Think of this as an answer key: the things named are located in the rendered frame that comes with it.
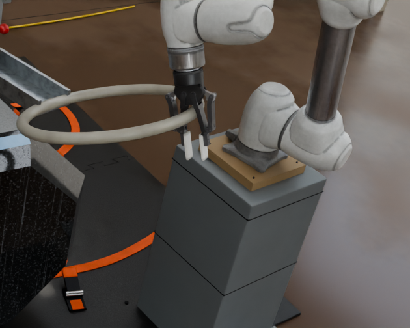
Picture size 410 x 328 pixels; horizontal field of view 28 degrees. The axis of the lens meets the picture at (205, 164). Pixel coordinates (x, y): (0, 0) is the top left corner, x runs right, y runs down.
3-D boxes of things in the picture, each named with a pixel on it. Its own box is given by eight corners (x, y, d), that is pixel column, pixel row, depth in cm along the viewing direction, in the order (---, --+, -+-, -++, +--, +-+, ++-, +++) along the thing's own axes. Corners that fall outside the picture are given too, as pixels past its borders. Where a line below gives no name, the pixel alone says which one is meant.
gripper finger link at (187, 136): (185, 134, 206) (183, 134, 206) (188, 160, 208) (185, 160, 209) (190, 130, 209) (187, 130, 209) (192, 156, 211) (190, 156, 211)
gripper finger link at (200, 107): (194, 89, 205) (199, 88, 204) (206, 131, 207) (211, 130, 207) (188, 93, 201) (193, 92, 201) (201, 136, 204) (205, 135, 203)
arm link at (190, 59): (176, 41, 205) (177, 65, 207) (160, 49, 197) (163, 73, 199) (209, 41, 202) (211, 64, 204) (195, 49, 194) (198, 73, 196)
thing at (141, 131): (-22, 133, 211) (-24, 122, 210) (109, 87, 247) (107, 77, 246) (116, 157, 182) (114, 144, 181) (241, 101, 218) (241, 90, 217)
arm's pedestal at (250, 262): (207, 266, 365) (252, 114, 322) (286, 338, 337) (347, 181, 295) (118, 304, 332) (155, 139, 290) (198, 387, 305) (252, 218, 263)
